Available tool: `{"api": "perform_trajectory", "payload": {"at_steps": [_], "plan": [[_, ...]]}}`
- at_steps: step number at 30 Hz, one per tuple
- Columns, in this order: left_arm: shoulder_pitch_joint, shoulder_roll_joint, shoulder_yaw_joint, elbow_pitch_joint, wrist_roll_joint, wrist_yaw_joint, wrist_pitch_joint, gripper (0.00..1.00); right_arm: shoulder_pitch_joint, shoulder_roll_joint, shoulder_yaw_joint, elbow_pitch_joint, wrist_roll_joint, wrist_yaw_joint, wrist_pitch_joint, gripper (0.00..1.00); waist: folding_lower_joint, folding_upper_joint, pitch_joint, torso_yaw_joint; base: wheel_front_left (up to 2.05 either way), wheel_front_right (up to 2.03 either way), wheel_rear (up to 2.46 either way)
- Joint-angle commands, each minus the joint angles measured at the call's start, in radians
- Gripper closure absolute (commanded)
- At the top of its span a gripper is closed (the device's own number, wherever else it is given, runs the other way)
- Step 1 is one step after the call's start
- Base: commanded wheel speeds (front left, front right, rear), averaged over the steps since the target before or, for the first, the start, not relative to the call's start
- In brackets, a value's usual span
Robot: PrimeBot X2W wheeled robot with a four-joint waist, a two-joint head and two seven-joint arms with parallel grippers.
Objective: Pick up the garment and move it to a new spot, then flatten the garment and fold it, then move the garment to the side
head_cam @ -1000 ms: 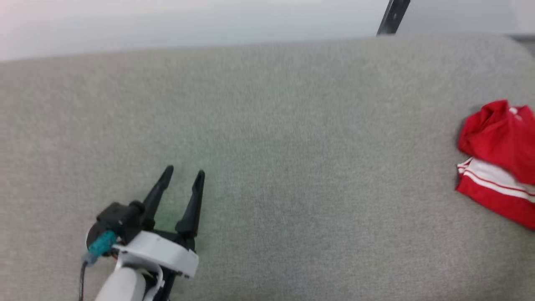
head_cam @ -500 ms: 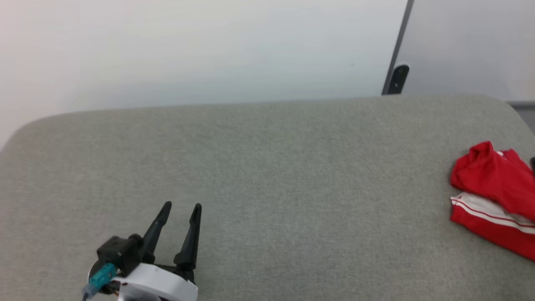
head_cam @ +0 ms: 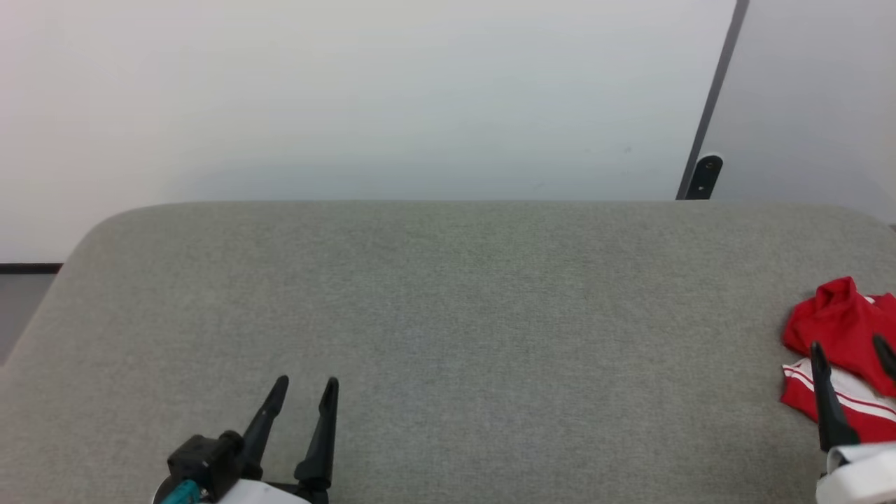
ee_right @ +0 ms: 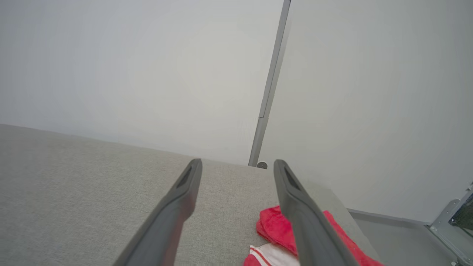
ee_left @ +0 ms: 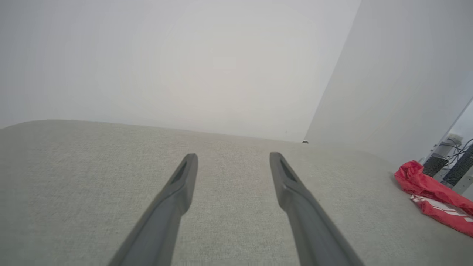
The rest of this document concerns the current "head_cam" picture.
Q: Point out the dark wall divider strip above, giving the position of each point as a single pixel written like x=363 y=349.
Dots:
x=721 y=70

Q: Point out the teal left camera connector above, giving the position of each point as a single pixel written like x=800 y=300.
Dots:
x=180 y=493

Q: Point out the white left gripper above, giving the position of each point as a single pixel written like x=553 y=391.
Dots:
x=266 y=493

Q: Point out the black wall bracket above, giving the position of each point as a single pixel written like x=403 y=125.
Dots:
x=703 y=178

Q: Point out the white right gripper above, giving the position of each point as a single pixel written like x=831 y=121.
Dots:
x=864 y=476

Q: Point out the black baseboard strip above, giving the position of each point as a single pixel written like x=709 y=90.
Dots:
x=28 y=268

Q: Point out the red basketball jersey white sleeves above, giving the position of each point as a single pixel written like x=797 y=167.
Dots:
x=847 y=329

